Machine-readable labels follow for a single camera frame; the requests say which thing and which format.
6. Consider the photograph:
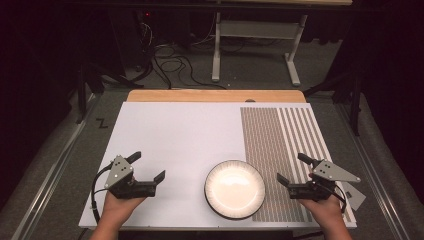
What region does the white board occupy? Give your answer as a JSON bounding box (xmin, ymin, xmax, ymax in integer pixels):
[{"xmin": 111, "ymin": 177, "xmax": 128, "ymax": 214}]
[{"xmin": 78, "ymin": 101, "xmax": 358, "ymax": 231}]

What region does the black floor cable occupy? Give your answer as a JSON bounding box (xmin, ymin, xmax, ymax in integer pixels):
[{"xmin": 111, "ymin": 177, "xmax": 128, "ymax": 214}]
[{"xmin": 151, "ymin": 43, "xmax": 228, "ymax": 91}]

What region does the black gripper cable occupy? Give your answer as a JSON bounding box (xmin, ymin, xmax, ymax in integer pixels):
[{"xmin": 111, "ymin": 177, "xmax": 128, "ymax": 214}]
[
  {"xmin": 90, "ymin": 162, "xmax": 115, "ymax": 225},
  {"xmin": 328, "ymin": 181, "xmax": 348, "ymax": 214}
]

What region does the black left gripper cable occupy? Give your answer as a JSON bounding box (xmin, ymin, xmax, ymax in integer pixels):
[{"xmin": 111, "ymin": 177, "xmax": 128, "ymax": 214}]
[{"xmin": 90, "ymin": 162, "xmax": 115, "ymax": 225}]

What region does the person's right hand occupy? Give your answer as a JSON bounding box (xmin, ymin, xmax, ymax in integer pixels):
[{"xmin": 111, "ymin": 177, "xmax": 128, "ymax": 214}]
[{"xmin": 297, "ymin": 194, "xmax": 345, "ymax": 229}]

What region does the metal floor rail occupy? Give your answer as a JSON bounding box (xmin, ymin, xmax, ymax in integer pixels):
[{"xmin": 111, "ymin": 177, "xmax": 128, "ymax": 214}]
[
  {"xmin": 11, "ymin": 94, "xmax": 102, "ymax": 240},
  {"xmin": 334, "ymin": 103, "xmax": 413, "ymax": 240}
]

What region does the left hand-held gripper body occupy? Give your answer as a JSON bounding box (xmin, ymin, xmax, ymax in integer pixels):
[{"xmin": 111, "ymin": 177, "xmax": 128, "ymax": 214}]
[{"xmin": 104, "ymin": 154, "xmax": 158, "ymax": 200}]

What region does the black stand leg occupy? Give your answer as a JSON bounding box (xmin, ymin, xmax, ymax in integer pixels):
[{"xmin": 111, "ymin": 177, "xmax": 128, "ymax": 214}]
[
  {"xmin": 75, "ymin": 62, "xmax": 145, "ymax": 125},
  {"xmin": 302, "ymin": 71, "xmax": 365, "ymax": 137}
]

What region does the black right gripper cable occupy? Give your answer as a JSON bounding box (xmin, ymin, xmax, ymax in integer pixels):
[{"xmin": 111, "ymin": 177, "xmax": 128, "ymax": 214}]
[{"xmin": 328, "ymin": 181, "xmax": 348, "ymax": 214}]

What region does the black computer case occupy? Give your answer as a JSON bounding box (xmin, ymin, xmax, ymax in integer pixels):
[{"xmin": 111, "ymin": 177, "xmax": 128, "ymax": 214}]
[{"xmin": 109, "ymin": 8, "xmax": 158, "ymax": 73}]

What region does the white metal desk frame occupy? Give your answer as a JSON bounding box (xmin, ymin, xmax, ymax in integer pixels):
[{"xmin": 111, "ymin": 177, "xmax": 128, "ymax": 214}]
[{"xmin": 206, "ymin": 0, "xmax": 354, "ymax": 88}]

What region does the striped patterned mat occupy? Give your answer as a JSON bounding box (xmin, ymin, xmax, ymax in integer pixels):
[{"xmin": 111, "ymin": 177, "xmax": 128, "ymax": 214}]
[{"xmin": 239, "ymin": 106, "xmax": 355, "ymax": 224}]

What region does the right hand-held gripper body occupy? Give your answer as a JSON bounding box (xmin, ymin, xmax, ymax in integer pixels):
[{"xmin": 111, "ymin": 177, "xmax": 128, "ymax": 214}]
[{"xmin": 287, "ymin": 159, "xmax": 362, "ymax": 202}]

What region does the person's left hand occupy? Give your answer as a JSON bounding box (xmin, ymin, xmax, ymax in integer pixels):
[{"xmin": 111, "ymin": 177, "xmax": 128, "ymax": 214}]
[{"xmin": 100, "ymin": 191, "xmax": 148, "ymax": 232}]

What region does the wooden table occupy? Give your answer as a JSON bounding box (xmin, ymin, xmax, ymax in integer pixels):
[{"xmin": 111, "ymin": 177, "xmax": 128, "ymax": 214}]
[{"xmin": 126, "ymin": 88, "xmax": 307, "ymax": 104}]

